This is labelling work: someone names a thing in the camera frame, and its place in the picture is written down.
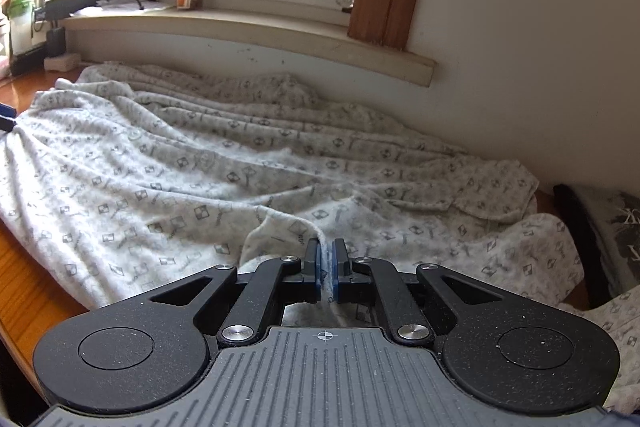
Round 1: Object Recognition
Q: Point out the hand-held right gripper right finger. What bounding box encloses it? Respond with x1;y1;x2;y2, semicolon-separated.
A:
334;239;503;347

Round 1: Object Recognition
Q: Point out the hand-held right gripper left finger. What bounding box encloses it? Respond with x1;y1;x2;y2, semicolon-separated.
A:
150;239;321;348

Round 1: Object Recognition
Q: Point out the white patterned pajama garment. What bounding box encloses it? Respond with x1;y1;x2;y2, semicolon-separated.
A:
0;62;640;418

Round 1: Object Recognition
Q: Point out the white power adapter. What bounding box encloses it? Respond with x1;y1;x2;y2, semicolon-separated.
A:
44;53;82;72

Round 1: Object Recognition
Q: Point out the green lid bottle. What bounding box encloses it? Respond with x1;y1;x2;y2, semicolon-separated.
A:
7;0;35;58

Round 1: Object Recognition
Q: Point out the black power adapter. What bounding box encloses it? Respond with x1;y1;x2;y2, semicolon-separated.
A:
46;26;67;56

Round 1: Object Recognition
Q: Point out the black device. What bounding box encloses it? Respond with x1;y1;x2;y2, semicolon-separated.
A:
44;0;107;20

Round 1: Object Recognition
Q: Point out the black folded garment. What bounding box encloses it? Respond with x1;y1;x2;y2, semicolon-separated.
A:
552;183;608;308

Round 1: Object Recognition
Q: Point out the beige window sill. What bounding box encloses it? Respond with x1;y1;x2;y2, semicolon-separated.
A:
60;9;436;86

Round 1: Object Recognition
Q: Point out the grey printed folded shirt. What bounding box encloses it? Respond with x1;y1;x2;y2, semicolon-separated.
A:
570;187;640;295

